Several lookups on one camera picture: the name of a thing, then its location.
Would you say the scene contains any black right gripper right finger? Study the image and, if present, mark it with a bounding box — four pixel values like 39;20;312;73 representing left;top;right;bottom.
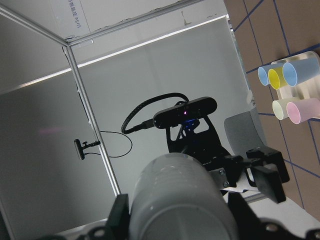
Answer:
227;192;261;240

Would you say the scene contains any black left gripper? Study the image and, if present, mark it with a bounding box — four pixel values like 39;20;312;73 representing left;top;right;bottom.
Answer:
165;116;290;203

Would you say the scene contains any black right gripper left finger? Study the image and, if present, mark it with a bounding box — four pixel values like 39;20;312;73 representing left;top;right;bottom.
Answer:
106;194;130;240

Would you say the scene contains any white ikea cup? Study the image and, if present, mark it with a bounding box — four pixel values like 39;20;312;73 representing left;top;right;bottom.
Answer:
128;153;240;240

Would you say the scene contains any pale green cup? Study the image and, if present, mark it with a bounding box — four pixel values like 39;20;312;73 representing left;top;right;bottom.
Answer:
272;97;300;120

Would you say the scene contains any yellow cup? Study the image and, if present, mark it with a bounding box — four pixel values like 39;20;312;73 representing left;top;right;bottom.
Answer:
268;66;288;90

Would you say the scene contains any blue cup near pink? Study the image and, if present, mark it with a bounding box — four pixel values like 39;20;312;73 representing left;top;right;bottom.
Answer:
257;64;273;86

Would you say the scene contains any blue cup at tray edge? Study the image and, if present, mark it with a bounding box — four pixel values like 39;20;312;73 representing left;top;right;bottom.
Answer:
282;57;320;87

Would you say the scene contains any cream plastic tray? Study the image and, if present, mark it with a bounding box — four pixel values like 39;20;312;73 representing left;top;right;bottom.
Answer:
271;51;320;100

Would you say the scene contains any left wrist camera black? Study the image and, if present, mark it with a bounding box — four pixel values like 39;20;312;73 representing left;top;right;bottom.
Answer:
153;96;218;129

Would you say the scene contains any black webcam on post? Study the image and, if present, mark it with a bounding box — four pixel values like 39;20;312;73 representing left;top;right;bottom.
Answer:
73;138;101;160

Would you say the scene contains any aluminium frame post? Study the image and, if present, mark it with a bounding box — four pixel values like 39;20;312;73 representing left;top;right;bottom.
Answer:
62;45;121;197

